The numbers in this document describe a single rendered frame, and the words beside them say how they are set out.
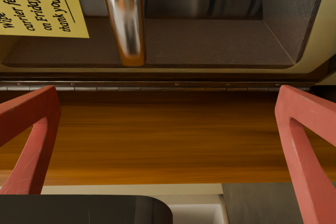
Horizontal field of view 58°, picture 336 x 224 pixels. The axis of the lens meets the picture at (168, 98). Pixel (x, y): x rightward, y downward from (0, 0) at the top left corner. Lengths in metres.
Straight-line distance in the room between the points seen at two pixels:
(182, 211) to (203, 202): 0.14
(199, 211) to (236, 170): 1.03
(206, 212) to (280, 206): 0.77
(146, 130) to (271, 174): 0.16
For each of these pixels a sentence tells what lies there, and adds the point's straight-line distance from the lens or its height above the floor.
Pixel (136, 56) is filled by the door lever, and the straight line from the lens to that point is 0.17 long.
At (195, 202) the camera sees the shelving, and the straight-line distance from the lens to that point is 1.28.
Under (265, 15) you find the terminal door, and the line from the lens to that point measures 0.24.
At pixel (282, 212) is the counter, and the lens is 0.66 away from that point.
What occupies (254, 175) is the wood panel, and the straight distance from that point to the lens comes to 0.38.
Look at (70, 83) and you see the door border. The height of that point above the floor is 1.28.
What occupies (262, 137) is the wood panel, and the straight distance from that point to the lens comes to 0.40.
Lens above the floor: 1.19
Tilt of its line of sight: 3 degrees down
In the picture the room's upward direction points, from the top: 90 degrees counter-clockwise
